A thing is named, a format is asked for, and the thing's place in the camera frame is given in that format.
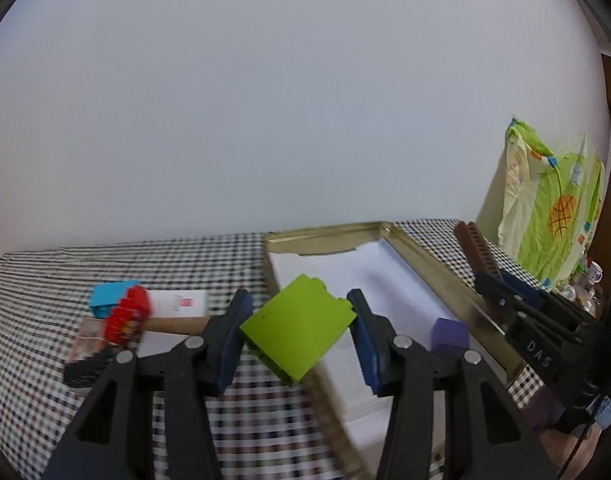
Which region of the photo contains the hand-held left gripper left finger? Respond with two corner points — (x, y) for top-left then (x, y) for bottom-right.
(43, 289), (255, 480)

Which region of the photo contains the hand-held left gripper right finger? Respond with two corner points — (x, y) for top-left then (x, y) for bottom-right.
(346, 288), (559, 480)

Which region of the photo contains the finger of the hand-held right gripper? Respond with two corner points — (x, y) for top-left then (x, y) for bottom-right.
(500, 272), (586, 323)
(473, 272), (536, 333)

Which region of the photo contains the brown comb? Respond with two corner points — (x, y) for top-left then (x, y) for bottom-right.
(454, 221), (506, 278)

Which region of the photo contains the purple block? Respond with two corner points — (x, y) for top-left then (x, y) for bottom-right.
(429, 317), (471, 358)

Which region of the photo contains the green toy building block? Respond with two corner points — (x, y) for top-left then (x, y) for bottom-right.
(240, 274), (357, 387)

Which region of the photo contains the red toy building block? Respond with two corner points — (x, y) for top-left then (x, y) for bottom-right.
(104, 286), (152, 347)

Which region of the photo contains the gold metal tin tray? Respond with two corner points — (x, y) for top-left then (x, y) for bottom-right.
(262, 220), (531, 480)

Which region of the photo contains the copper clear-lid box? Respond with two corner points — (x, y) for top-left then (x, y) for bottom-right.
(68, 317), (111, 366)

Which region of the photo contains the black grey small object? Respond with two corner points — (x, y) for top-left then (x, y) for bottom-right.
(63, 347), (116, 388)

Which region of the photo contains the person's right forearm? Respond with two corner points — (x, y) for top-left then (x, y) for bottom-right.
(538, 425), (606, 480)

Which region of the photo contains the white box with tan side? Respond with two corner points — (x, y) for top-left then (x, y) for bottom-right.
(136, 289), (211, 357)

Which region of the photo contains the checkered tablecloth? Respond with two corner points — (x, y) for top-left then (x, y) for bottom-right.
(0, 217), (551, 480)

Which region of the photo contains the white paper tray liner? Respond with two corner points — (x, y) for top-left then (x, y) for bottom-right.
(270, 240), (501, 461)

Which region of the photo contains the green printed cloth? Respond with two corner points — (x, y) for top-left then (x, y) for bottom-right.
(498, 117), (607, 286)

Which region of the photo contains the blue toy building block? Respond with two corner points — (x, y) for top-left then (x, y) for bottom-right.
(90, 280), (141, 319)

